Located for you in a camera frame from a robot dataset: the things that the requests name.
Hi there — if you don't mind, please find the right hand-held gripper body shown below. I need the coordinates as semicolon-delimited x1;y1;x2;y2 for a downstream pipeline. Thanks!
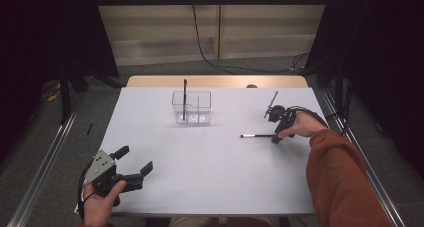
264;90;298;139

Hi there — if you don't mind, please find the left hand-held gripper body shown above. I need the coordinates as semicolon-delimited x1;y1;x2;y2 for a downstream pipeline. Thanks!
82;149;145;199

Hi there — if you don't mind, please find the black pen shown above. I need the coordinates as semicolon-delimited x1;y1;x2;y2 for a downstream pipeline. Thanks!
181;78;188;122
239;133;278;139

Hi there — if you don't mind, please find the clear plastic organizer box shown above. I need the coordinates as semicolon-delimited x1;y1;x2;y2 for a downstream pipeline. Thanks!
171;90;213;125

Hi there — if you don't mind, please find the person's right hand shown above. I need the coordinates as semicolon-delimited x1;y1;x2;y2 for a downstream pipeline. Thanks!
277;110;330;140

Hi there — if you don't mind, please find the person's left hand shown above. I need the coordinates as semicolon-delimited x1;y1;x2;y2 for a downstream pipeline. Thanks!
80;179;128;227

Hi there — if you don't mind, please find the white table mat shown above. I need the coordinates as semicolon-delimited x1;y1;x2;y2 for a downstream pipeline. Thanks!
98;86;336;217

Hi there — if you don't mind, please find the black metal stand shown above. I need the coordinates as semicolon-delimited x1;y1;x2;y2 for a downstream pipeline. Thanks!
57;65;74;125

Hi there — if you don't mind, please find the black curtain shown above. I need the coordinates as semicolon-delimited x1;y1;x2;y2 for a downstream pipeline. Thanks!
304;0;424;170
0;0;120;161

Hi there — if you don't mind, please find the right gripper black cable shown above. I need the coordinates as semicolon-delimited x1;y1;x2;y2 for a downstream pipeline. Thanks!
286;105;330;129

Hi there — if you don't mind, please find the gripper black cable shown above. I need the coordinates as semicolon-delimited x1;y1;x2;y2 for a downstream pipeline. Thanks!
286;105;330;129
76;161;96;221

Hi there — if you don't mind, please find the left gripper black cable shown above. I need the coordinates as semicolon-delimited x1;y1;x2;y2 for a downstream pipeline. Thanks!
76;161;96;221

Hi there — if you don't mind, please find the aluminium rail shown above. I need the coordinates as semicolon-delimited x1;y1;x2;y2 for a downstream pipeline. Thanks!
319;88;407;227
6;88;88;227

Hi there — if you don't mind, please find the black wall cable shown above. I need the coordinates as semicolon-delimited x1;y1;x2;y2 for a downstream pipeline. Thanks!
190;0;311;75

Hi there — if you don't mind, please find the black horizontal frame bar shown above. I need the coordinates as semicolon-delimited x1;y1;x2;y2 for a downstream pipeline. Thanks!
94;0;332;7

